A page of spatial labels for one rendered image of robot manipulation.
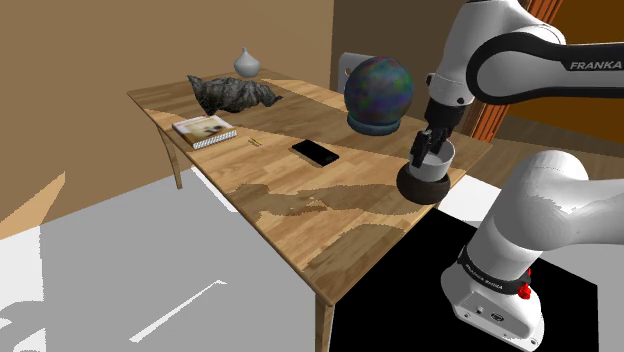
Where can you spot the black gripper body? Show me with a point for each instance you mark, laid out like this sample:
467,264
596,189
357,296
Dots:
442,115

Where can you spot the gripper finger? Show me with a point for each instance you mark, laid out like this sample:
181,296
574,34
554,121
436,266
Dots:
440,138
421,148

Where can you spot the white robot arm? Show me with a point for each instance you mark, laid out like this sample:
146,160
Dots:
536,204

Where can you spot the grey cup with dark base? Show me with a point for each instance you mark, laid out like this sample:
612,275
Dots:
426,187

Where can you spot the orange wooden door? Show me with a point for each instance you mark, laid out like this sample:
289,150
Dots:
487,124

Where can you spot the multicoloured globe on blue base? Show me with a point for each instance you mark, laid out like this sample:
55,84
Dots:
379,92

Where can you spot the black phone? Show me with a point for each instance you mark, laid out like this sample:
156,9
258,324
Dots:
315,153

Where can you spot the wooden table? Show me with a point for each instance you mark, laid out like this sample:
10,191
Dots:
292,204

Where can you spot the black robot stand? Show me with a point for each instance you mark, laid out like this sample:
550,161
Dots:
390,292

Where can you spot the small yellow pencil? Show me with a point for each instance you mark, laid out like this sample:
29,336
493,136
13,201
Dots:
255,142

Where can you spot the grey vase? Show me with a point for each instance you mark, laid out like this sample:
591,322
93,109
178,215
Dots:
246,66

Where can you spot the dark grey rock figure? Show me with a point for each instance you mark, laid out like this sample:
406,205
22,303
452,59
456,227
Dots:
229,95

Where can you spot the white and yellow book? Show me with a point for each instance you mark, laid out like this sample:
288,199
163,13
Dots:
202,129

